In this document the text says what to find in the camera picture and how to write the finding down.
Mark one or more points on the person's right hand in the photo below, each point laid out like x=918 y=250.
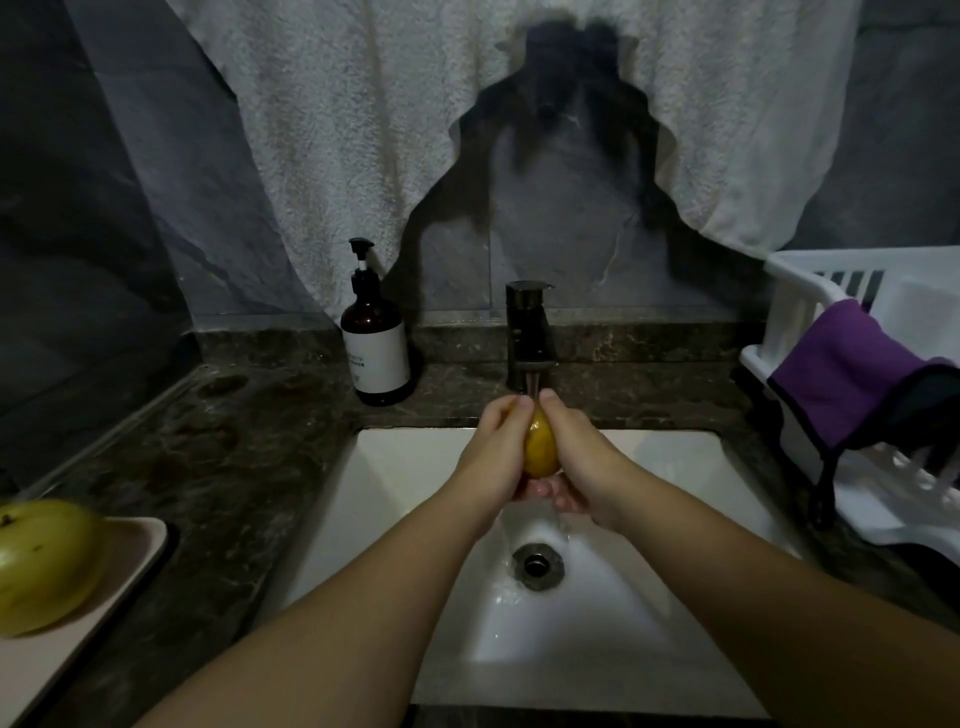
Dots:
x=593 y=465

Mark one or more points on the person's left hand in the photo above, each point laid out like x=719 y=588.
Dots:
x=492 y=458

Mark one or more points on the black faucet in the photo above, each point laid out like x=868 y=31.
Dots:
x=530 y=330

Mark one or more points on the dark soap pump bottle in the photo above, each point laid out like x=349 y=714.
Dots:
x=375 y=348

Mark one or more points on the purple cloth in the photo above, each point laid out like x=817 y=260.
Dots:
x=840 y=368

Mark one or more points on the beige plastic tray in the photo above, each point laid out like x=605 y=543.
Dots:
x=128 y=578

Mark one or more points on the spotted yellow apple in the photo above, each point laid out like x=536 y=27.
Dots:
x=48 y=563

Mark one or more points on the person's right forearm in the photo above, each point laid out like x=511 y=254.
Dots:
x=810 y=623

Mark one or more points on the person's left forearm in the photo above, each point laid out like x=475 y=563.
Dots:
x=300 y=645

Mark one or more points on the metal sink drain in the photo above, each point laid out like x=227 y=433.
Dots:
x=537 y=564

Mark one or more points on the white sink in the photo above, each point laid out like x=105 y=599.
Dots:
x=675 y=645

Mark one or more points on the white hanging towel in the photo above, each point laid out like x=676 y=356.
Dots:
x=330 y=150

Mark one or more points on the white plastic basket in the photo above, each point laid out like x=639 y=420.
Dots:
x=915 y=293

